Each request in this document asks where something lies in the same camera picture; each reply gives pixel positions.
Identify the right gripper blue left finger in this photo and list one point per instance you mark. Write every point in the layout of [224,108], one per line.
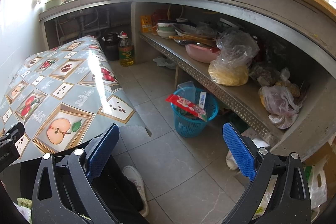
[99,150]

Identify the concrete kitchen counter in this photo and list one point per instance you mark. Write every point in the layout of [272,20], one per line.
[297,21]

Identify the clear plastic packaging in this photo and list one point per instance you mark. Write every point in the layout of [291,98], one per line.
[186,90]

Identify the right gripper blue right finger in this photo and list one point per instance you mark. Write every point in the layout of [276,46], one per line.
[242,155]

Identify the blue white carton box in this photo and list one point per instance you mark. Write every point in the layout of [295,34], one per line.
[202,99]

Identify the orange seasoning packet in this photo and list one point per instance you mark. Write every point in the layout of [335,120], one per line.
[146,24]

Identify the bag of yellow noodles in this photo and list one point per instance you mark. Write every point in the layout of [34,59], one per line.
[231,67]

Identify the green fuzzy cloth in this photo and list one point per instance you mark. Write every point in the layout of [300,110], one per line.
[24,206]

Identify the blue plastic waste basket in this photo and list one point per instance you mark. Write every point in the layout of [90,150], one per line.
[189,126]

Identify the white shoe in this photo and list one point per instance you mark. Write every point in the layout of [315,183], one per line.
[138,195]

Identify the dark greens in bag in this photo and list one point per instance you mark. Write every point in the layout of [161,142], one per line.
[264,74]

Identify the pink white sack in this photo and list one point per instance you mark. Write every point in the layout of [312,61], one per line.
[253,141]

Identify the cooking oil bottle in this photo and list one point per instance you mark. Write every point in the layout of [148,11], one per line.
[125,50]

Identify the green bowl on counter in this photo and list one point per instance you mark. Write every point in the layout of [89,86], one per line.
[53,3]

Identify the wooden spatula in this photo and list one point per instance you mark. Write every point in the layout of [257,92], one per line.
[208,42]

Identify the fruit pattern tablecloth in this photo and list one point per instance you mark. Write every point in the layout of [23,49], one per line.
[64,97]

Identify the dark soy sauce jug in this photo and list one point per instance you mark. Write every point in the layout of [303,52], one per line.
[109,44]

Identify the stack of white bowls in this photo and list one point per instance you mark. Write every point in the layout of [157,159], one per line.
[165,28]

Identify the white plastic bag bundle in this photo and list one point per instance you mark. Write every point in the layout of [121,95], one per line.
[278,95]

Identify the pink plastic basin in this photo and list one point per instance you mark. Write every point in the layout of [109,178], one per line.
[201,54]

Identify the red snack pouch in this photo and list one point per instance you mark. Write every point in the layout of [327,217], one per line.
[187,106]

